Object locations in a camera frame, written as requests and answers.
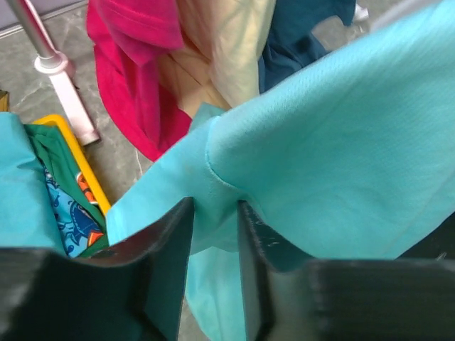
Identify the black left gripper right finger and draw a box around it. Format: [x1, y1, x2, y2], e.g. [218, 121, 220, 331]
[237, 200, 454, 340]

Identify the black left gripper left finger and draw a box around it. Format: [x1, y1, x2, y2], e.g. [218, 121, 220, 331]
[1, 197, 194, 340]

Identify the turquoise t shirt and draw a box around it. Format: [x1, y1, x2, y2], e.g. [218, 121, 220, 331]
[107, 1, 454, 340]

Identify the dark blue shirt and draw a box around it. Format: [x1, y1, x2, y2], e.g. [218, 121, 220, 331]
[258, 0, 355, 93]

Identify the magenta pink shirt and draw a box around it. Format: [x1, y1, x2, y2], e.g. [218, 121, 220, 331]
[86, 0, 191, 161]

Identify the cream beige shirt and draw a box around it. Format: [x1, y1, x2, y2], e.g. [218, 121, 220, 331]
[159, 0, 275, 117]

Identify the green printed garment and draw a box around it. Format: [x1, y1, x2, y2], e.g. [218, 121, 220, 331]
[25, 124, 108, 258]

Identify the yellow plastic tray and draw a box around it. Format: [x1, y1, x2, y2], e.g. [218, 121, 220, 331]
[33, 114, 111, 216]

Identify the folded turquoise cloth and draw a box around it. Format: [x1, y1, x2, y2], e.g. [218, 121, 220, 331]
[0, 112, 65, 254]

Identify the white clothes rack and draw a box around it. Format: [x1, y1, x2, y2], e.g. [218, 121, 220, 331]
[7, 1, 100, 146]

